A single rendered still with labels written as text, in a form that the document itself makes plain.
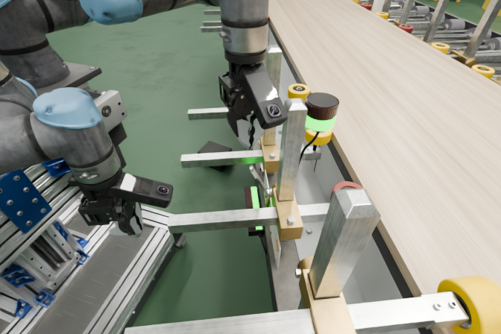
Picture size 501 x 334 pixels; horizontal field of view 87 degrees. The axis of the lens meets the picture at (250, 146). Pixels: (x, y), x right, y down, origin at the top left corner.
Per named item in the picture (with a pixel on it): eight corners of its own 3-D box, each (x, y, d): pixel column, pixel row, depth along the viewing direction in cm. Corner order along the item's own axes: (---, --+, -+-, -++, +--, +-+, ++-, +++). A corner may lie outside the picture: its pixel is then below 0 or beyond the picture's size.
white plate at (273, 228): (276, 270, 67) (278, 250, 61) (262, 191, 87) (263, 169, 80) (278, 270, 67) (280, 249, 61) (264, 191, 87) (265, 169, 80)
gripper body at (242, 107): (252, 94, 58) (252, 36, 50) (271, 113, 52) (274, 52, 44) (218, 101, 55) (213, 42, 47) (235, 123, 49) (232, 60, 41)
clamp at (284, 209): (279, 241, 60) (280, 228, 57) (270, 194, 70) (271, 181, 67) (303, 238, 61) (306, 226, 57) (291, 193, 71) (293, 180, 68)
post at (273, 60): (262, 183, 95) (268, 48, 64) (261, 176, 98) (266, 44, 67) (272, 182, 95) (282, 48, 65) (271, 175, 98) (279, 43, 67)
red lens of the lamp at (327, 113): (308, 121, 47) (310, 109, 45) (300, 103, 51) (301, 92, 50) (341, 118, 47) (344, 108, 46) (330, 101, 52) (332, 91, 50)
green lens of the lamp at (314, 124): (306, 132, 48) (308, 121, 47) (299, 114, 53) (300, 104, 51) (338, 130, 49) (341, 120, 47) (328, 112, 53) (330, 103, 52)
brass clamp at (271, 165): (262, 173, 82) (262, 161, 78) (257, 145, 92) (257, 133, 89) (282, 171, 82) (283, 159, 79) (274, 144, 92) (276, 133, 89)
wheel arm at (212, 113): (188, 122, 101) (187, 112, 98) (189, 117, 103) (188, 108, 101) (301, 116, 104) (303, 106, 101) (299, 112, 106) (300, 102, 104)
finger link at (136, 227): (118, 236, 62) (104, 212, 56) (144, 234, 62) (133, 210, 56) (114, 249, 59) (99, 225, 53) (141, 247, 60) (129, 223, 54)
